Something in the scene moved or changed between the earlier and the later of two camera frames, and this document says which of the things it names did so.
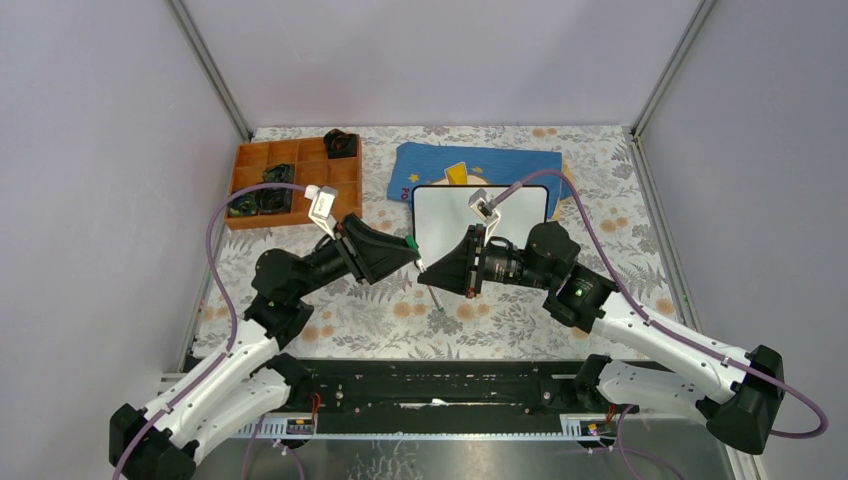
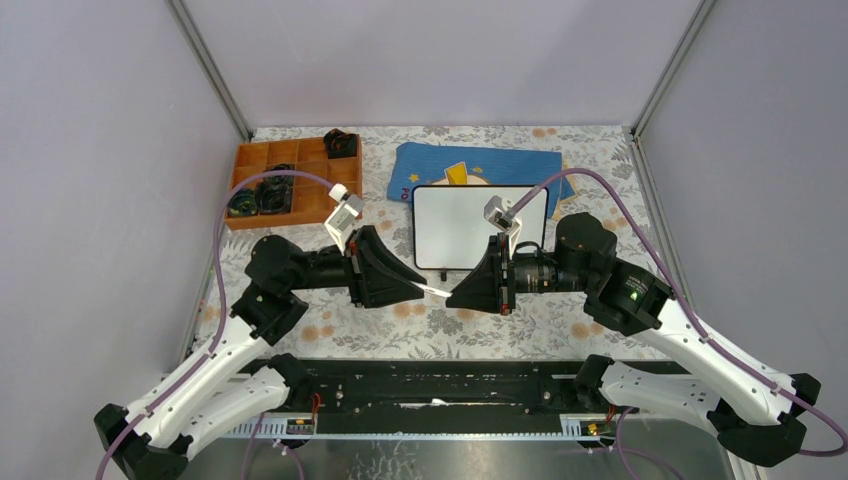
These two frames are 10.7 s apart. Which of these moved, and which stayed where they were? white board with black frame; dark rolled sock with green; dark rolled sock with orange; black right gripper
Moved: black right gripper
Stayed: dark rolled sock with orange; dark rolled sock with green; white board with black frame
